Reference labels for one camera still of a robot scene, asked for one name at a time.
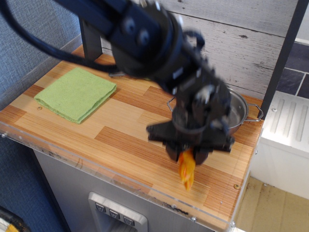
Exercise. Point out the silver dispenser button panel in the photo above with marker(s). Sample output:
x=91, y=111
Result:
x=110, y=216

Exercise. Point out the grey spatula with green handle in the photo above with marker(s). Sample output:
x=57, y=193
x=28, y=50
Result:
x=116, y=74

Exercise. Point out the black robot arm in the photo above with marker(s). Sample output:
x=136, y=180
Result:
x=148, y=42

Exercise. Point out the dark grey right post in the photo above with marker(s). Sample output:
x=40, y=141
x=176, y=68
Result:
x=289, y=40

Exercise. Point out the dark grey left post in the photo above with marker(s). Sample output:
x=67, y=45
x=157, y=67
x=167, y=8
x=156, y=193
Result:
x=91, y=41

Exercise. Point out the yellow plush toy on floor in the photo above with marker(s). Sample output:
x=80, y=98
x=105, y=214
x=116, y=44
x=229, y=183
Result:
x=11, y=228

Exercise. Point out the white toy sink unit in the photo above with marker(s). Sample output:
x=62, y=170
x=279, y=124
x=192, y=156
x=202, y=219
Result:
x=282, y=154

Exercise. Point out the stainless steel pot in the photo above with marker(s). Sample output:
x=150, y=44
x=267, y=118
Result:
x=237, y=113

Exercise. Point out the orange plush lobster tail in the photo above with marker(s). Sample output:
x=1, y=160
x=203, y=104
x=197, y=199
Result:
x=187, y=166

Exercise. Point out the folded green cloth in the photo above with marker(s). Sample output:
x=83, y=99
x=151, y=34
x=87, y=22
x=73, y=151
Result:
x=76, y=95

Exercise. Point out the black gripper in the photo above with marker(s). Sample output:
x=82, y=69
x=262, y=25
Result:
x=177, y=139

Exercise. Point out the dark grey post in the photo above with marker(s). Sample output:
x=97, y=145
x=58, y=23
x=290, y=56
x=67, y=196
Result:
x=91, y=41
x=289, y=40

